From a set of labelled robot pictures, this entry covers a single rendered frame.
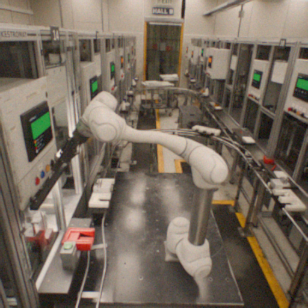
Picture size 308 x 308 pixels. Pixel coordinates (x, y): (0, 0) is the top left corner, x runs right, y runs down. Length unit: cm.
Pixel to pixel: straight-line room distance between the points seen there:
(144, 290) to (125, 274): 16
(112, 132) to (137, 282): 103
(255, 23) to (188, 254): 941
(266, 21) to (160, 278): 963
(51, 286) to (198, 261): 76
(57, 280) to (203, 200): 82
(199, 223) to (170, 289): 47
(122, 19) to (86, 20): 122
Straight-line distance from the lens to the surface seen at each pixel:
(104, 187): 205
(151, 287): 169
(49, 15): 1034
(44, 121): 125
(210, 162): 120
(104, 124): 94
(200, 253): 153
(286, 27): 1077
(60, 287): 145
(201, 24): 987
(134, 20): 975
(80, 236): 165
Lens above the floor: 202
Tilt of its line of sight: 25 degrees down
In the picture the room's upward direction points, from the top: 2 degrees clockwise
